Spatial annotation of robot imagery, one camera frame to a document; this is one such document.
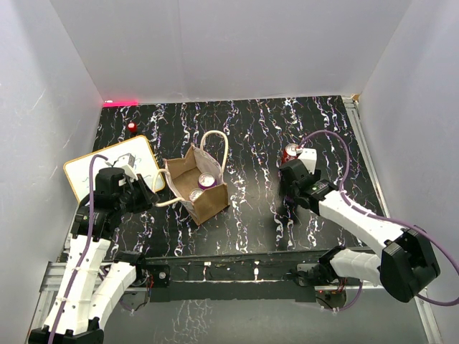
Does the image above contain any red cola can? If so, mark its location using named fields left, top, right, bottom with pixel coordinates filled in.
left=189, top=188, right=204, bottom=202
left=280, top=143, right=299, bottom=165

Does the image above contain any canvas tote bag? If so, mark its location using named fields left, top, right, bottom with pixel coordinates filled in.
left=156, top=130, right=229, bottom=225

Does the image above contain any purple soda can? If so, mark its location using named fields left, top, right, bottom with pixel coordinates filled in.
left=198, top=173, right=217, bottom=190

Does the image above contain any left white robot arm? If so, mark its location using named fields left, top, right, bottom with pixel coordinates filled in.
left=28, top=166, right=161, bottom=343

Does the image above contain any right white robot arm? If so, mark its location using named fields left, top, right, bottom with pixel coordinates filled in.
left=280, top=160, right=440, bottom=302

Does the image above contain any yellow framed whiteboard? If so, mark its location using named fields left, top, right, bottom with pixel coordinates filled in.
left=64, top=135, right=166, bottom=201

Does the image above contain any red emergency stop button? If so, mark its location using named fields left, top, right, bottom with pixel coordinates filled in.
left=128, top=123, right=138, bottom=135

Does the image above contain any pink tape strip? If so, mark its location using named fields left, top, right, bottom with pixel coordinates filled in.
left=103, top=100, right=138, bottom=108

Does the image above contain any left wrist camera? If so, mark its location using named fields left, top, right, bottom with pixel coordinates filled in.
left=113, top=153, right=138, bottom=180

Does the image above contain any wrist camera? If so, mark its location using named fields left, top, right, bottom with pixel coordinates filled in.
left=113, top=153, right=138, bottom=180
left=297, top=148, right=317, bottom=174

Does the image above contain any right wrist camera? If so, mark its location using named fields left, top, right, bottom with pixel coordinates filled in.
left=297, top=148, right=317, bottom=174

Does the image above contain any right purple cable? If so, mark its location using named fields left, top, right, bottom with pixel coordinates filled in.
left=296, top=130, right=459, bottom=307

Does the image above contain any purple cable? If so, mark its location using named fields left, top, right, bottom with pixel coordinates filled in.
left=296, top=130, right=459, bottom=307
left=46, top=154, right=112, bottom=344

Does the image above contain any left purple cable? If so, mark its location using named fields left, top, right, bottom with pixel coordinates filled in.
left=46, top=154, right=112, bottom=344

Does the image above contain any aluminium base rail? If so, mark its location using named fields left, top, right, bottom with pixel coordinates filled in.
left=32, top=247, right=442, bottom=344

